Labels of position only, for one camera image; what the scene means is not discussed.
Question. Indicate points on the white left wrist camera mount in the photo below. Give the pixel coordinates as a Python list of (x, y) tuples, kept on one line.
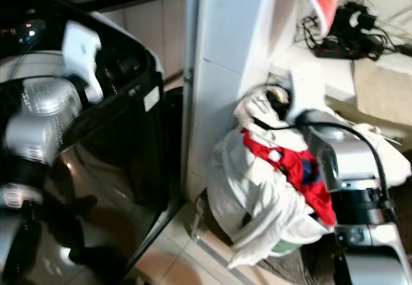
[(82, 50)]

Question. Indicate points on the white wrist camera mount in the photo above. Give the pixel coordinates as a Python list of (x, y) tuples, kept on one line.
[(82, 50), (306, 89)]

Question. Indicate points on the white stone ledge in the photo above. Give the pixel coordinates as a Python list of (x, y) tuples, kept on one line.
[(290, 60)]

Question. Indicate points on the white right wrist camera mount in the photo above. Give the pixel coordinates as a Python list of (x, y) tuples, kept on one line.
[(306, 89)]

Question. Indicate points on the black top-load washing machine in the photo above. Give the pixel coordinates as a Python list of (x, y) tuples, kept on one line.
[(135, 169)]

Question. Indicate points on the white cabinet with dark counter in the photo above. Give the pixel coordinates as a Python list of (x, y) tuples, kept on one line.
[(154, 27)]

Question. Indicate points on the red garment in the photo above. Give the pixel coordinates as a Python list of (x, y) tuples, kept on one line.
[(302, 169)]

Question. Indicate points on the black power strip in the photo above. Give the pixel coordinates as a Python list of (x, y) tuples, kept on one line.
[(344, 52)]

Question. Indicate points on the beige cloth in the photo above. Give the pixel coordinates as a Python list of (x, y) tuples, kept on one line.
[(383, 92)]

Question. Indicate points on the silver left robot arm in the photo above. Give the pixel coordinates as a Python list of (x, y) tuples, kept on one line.
[(38, 124)]

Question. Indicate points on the black power adapter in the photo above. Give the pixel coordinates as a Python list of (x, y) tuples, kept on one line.
[(354, 21)]

